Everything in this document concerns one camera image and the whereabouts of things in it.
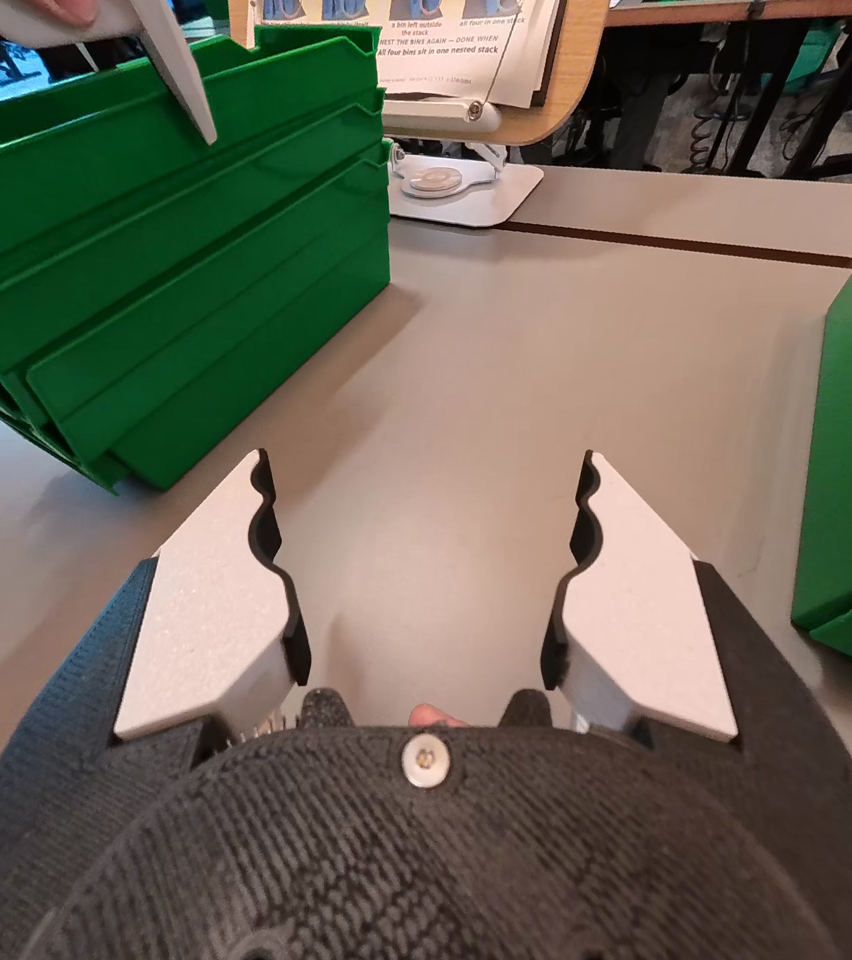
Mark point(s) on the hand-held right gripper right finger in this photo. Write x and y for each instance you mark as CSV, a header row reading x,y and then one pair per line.
x,y
643,615

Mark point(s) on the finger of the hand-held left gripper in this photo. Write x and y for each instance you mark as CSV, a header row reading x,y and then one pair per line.
x,y
182,82

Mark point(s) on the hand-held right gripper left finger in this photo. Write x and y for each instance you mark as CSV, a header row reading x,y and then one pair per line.
x,y
208,615

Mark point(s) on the grey desk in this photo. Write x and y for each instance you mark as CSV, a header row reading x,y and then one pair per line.
x,y
546,375

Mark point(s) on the wood-edged office desk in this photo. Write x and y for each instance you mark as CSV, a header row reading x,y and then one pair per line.
x,y
733,11

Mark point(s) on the person's right hand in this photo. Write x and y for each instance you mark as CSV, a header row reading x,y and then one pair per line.
x,y
437,716

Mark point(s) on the printed instruction sheet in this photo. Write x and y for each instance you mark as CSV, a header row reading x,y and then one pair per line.
x,y
433,60

